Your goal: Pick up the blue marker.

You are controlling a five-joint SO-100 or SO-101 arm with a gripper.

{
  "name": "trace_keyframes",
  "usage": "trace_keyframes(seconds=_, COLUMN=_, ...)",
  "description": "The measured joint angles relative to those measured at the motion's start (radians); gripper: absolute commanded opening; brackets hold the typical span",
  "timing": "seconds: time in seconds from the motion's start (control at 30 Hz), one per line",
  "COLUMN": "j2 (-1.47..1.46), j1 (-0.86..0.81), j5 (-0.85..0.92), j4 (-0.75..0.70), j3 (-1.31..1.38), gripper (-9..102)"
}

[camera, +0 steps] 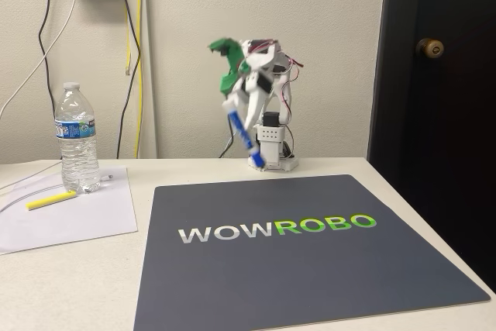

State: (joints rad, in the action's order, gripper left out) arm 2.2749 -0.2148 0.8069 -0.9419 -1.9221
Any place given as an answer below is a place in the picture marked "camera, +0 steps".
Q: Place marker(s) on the dark grey WOWROBO mat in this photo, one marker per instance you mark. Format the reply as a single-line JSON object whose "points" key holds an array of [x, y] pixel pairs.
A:
{"points": [[310, 261]]}

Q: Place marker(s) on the brass door knob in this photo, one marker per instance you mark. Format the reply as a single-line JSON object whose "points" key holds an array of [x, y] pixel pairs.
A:
{"points": [[429, 48]]}

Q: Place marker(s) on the black door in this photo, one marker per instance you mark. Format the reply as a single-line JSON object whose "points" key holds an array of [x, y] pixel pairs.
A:
{"points": [[445, 152]]}

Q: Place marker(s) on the clear plastic water bottle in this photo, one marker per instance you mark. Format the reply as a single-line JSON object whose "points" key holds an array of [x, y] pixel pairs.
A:
{"points": [[77, 145]]}

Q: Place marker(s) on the blue dry erase marker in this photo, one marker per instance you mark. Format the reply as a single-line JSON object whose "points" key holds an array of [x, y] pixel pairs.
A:
{"points": [[244, 133]]}

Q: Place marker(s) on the white paper sheet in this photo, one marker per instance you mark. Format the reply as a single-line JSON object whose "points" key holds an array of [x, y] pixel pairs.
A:
{"points": [[77, 222]]}

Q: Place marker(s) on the yellow stick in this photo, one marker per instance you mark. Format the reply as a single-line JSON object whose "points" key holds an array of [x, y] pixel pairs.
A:
{"points": [[50, 200]]}

